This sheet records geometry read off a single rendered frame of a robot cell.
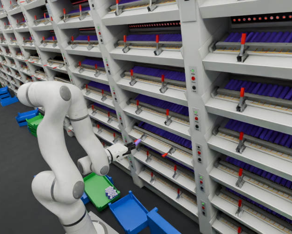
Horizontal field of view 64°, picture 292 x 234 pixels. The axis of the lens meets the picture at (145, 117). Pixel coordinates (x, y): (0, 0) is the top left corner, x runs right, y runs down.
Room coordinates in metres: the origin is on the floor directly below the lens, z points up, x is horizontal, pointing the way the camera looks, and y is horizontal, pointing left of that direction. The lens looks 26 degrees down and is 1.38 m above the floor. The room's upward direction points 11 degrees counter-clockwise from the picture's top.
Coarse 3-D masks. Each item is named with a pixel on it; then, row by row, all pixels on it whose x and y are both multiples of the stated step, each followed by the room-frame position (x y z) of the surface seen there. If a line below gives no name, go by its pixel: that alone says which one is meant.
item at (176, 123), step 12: (132, 96) 1.54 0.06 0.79; (144, 96) 1.47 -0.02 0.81; (132, 108) 1.44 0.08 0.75; (144, 108) 1.38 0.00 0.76; (156, 108) 1.29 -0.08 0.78; (168, 108) 1.25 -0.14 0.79; (180, 108) 1.20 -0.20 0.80; (144, 120) 1.31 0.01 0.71; (156, 120) 1.22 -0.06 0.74; (168, 120) 1.15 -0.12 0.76; (180, 120) 1.13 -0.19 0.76; (180, 132) 1.05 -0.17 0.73
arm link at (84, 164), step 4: (88, 156) 0.98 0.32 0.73; (80, 160) 0.95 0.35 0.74; (84, 160) 0.95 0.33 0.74; (88, 160) 0.96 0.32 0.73; (80, 164) 0.94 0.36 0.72; (84, 164) 0.93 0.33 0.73; (88, 164) 0.94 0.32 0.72; (80, 168) 0.95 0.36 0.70; (84, 168) 0.92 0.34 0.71; (88, 168) 0.93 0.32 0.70; (84, 172) 0.92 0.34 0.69; (88, 172) 0.93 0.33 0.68
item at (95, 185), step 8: (88, 176) 1.57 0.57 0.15; (96, 176) 1.60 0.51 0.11; (104, 176) 1.57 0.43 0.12; (88, 184) 1.53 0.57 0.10; (96, 184) 1.53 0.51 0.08; (104, 184) 1.53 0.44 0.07; (112, 184) 1.49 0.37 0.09; (88, 192) 1.46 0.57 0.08; (96, 192) 1.46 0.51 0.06; (104, 192) 1.46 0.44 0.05; (96, 200) 1.40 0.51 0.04; (104, 200) 1.40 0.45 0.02; (112, 200) 1.37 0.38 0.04
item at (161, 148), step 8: (136, 120) 1.54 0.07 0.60; (128, 128) 1.49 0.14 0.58; (136, 136) 1.41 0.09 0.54; (144, 144) 1.36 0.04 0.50; (152, 144) 1.28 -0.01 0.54; (160, 144) 1.25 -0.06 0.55; (160, 152) 1.23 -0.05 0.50; (176, 152) 1.14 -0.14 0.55; (176, 160) 1.11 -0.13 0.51; (184, 160) 1.06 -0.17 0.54; (192, 160) 0.99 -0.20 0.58; (192, 168) 1.02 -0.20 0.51
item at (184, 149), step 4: (136, 128) 1.46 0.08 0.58; (140, 128) 1.45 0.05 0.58; (144, 132) 1.39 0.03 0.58; (148, 132) 1.37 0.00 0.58; (152, 136) 1.33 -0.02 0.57; (156, 136) 1.30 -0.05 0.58; (160, 140) 1.27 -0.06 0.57; (164, 140) 1.24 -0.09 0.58; (168, 140) 1.22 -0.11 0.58; (168, 144) 1.21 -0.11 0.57; (172, 144) 1.18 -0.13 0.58; (176, 144) 1.16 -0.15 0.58; (180, 148) 1.13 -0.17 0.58; (184, 148) 1.11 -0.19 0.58; (180, 152) 1.12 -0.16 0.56; (188, 152) 1.07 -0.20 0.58; (192, 152) 1.06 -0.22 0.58; (188, 156) 1.06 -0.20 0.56
